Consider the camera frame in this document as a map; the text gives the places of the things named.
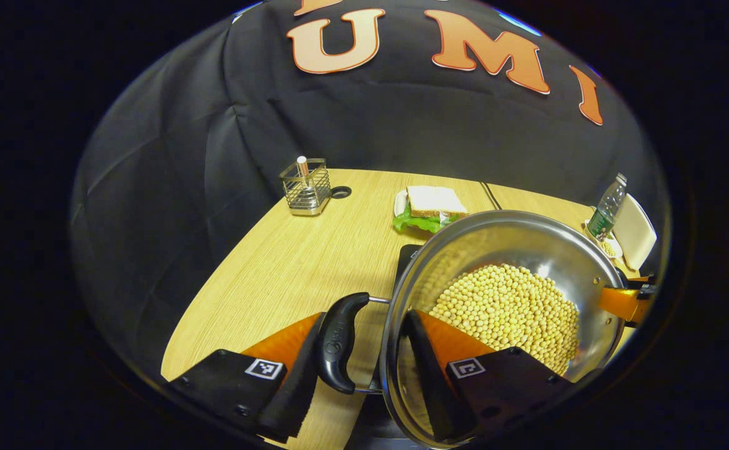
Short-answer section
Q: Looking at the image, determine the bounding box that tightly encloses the white toaster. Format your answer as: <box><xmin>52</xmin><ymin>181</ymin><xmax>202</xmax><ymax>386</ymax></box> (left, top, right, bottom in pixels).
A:
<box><xmin>611</xmin><ymin>194</ymin><xmax>658</xmax><ymax>271</ymax></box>

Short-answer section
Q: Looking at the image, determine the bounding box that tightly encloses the clear plastic water bottle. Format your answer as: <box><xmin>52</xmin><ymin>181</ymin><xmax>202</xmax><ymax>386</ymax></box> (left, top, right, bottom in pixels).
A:
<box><xmin>586</xmin><ymin>173</ymin><xmax>628</xmax><ymax>242</ymax></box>

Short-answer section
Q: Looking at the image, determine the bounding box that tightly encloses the black power cable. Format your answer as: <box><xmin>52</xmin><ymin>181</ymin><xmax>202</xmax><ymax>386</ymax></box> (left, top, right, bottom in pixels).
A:
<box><xmin>480</xmin><ymin>181</ymin><xmax>503</xmax><ymax>212</ymax></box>

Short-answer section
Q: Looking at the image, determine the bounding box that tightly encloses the sandwich with lettuce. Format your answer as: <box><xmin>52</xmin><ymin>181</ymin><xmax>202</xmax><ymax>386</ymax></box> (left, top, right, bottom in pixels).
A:
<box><xmin>393</xmin><ymin>186</ymin><xmax>469</xmax><ymax>234</ymax></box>

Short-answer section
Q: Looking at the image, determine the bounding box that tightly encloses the black induction cooktop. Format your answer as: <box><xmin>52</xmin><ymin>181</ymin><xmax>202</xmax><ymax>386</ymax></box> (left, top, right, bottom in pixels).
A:
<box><xmin>346</xmin><ymin>244</ymin><xmax>431</xmax><ymax>450</ymax></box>

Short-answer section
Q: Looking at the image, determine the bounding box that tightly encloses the white divided bean tray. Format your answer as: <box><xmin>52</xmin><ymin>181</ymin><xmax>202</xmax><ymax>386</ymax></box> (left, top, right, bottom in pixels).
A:
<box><xmin>583</xmin><ymin>222</ymin><xmax>625</xmax><ymax>261</ymax></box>

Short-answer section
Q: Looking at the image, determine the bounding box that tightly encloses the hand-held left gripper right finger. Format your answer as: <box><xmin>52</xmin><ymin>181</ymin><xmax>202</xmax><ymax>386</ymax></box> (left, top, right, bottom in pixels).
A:
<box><xmin>401</xmin><ymin>308</ymin><xmax>573</xmax><ymax>443</ymax></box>

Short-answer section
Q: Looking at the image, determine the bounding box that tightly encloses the steel pot with black handle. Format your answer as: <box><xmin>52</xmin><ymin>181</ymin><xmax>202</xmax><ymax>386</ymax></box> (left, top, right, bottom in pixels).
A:
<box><xmin>318</xmin><ymin>209</ymin><xmax>628</xmax><ymax>448</ymax></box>

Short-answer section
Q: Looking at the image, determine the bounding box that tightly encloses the pile of yellow soybeans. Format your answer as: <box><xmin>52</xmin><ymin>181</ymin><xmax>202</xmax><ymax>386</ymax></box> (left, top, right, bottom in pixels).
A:
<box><xmin>430</xmin><ymin>264</ymin><xmax>581</xmax><ymax>376</ymax></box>

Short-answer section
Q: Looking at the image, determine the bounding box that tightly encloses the black backdrop cloth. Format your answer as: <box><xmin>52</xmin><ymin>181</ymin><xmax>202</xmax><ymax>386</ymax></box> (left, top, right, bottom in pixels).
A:
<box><xmin>69</xmin><ymin>0</ymin><xmax>671</xmax><ymax>382</ymax></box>

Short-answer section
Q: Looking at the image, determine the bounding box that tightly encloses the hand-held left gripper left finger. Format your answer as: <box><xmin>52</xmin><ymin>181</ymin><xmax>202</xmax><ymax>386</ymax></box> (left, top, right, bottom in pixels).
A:
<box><xmin>168</xmin><ymin>311</ymin><xmax>328</xmax><ymax>443</ymax></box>

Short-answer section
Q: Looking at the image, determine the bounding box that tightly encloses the metal wire mesh holder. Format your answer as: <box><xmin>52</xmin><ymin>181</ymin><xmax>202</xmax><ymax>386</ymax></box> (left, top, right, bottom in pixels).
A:
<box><xmin>279</xmin><ymin>158</ymin><xmax>333</xmax><ymax>218</ymax></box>

